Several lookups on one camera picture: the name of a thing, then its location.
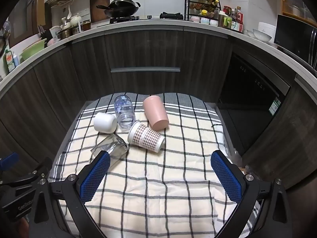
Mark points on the brown checkered cup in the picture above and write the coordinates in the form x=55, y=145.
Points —
x=146, y=137

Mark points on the brown cutting board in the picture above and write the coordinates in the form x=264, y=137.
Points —
x=99, y=3

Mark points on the white rice cooker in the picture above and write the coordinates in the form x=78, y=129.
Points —
x=268, y=27

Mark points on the pink cup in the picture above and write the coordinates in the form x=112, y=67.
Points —
x=156, y=112

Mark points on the black dishwasher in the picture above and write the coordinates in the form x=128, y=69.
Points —
x=250, y=96

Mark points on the white cup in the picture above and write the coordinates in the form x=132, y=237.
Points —
x=105, y=125

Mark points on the clear plastic cup blue print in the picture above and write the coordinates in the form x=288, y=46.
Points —
x=124, y=112

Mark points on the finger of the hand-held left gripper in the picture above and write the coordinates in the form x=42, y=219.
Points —
x=42, y=168
x=9, y=160

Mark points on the red lid jar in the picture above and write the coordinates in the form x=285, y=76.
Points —
x=226, y=8

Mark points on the black gas hob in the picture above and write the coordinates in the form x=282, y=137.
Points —
x=148, y=18

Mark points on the clear glass cup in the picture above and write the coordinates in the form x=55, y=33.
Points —
x=112, y=145

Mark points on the black microwave oven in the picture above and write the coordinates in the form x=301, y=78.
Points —
x=294, y=39

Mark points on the clear glass bowl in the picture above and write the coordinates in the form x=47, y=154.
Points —
x=250, y=33

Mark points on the black wok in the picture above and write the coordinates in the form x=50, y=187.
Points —
x=122, y=8

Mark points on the steel pot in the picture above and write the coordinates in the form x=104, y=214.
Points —
x=65, y=33

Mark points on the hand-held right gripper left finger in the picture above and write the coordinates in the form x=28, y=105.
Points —
x=95, y=177

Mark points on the black spice rack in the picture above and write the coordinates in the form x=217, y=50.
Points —
x=188, y=5

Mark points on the dark sauce bottle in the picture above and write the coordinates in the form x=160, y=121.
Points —
x=238, y=13

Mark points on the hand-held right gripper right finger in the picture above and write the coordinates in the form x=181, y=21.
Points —
x=226, y=178

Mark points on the green dish soap bottle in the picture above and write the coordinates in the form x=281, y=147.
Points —
x=9, y=60

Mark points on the pink bowl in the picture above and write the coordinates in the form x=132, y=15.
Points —
x=194, y=18

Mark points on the dark wood base cabinet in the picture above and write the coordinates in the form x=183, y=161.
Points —
x=148, y=52

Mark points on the large white bowl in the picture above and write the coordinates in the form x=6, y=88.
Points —
x=263, y=35

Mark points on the white teapot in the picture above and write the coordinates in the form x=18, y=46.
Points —
x=75, y=19

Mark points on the white jug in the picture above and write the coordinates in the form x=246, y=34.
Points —
x=55, y=31

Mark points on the glass door wall cabinet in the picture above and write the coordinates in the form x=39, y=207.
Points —
x=299, y=2

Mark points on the white small bowl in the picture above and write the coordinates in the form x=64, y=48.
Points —
x=214, y=22

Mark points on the pale patterned bowl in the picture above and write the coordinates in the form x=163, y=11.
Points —
x=205, y=20

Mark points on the blue bottle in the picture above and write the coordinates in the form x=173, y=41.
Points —
x=16, y=59

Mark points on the brown jar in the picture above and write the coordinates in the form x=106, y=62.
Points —
x=86, y=25

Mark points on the checked white cloth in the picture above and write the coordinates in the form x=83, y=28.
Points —
x=161, y=193

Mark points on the green plastic basin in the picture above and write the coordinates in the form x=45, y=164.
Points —
x=32, y=50

